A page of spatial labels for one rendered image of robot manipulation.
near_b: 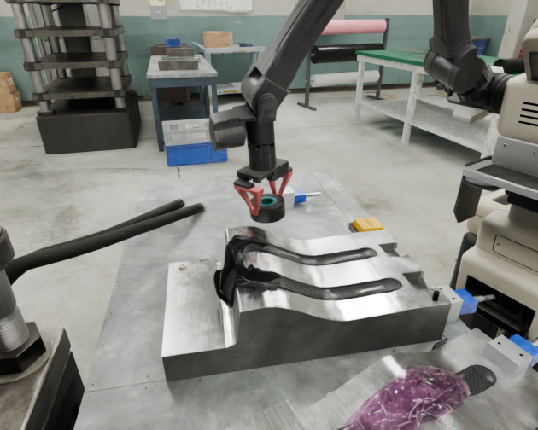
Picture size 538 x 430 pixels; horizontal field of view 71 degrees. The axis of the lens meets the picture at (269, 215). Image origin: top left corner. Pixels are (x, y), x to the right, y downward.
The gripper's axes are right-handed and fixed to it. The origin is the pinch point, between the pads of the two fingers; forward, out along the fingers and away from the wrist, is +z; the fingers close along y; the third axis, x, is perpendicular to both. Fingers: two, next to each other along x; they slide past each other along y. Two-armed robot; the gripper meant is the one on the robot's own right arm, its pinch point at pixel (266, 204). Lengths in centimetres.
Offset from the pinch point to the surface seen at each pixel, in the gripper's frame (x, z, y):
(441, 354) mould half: 42.0, 11.9, 8.7
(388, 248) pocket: 24.0, 10.6, -12.8
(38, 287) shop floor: -159, 90, 14
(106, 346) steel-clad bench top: -7.3, 13.6, 39.3
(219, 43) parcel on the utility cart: -411, 13, -395
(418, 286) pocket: 33.4, 11.6, -5.3
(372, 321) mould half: 30.8, 9.6, 10.3
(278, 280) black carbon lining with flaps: 15.2, 4.0, 15.8
